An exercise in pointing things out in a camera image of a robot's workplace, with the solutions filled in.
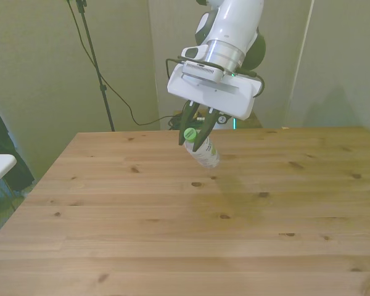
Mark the coconut water bottle green cap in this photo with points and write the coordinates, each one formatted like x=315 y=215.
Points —
x=208 y=157

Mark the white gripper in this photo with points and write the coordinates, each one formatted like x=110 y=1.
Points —
x=222 y=95

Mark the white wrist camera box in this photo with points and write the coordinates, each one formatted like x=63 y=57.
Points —
x=202 y=70

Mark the black tripod pole stand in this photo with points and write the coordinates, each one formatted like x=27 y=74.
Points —
x=103 y=89

